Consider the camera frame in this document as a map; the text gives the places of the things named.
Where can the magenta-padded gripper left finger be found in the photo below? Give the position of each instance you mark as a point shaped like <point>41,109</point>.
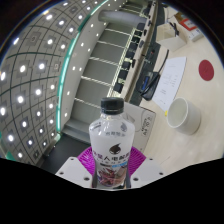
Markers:
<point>75,171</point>

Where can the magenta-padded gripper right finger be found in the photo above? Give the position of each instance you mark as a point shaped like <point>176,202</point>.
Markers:
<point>146,171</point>

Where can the clear black-capped drink bottle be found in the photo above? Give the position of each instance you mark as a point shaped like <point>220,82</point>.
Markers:
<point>111,143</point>

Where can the white printed cardboard box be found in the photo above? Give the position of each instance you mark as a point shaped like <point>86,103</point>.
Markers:
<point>145,126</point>

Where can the white ceramic mug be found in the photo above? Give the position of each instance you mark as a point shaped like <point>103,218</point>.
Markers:
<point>188,118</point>

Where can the group of ceiling lights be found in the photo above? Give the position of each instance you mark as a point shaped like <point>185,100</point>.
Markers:
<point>20,99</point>

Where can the white printed paper sheet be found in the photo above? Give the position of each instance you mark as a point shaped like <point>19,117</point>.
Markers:
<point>171,81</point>

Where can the long curved conference desk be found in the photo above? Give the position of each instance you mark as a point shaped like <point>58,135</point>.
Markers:
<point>140,66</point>

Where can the flat round red coaster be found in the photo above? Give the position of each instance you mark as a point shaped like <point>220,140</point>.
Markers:
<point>206,70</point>

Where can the row of black chairs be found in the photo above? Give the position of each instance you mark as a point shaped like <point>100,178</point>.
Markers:
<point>131,46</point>

